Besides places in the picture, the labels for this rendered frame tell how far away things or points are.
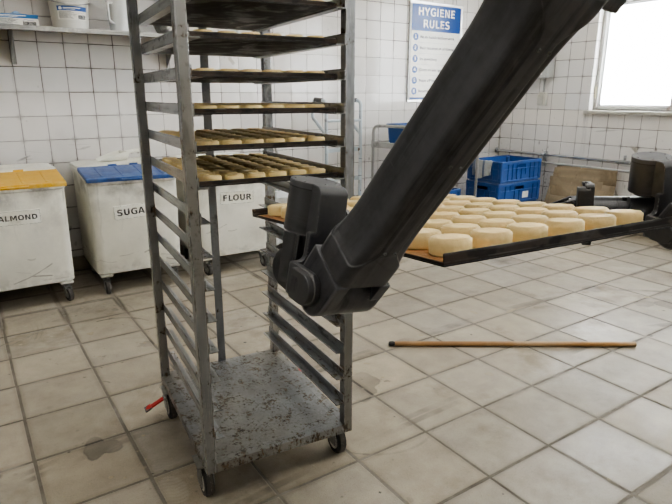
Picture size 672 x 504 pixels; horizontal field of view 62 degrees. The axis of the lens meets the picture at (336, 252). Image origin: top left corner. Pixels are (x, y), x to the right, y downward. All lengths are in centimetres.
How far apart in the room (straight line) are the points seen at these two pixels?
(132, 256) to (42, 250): 50
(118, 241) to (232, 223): 74
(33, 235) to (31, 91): 103
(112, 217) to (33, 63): 113
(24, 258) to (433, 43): 390
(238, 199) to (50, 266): 120
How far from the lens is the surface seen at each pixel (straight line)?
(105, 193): 355
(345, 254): 52
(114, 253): 364
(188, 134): 143
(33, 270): 359
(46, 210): 352
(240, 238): 389
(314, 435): 185
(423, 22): 554
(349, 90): 160
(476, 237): 68
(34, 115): 412
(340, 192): 60
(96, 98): 418
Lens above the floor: 117
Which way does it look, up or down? 16 degrees down
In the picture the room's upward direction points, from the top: straight up
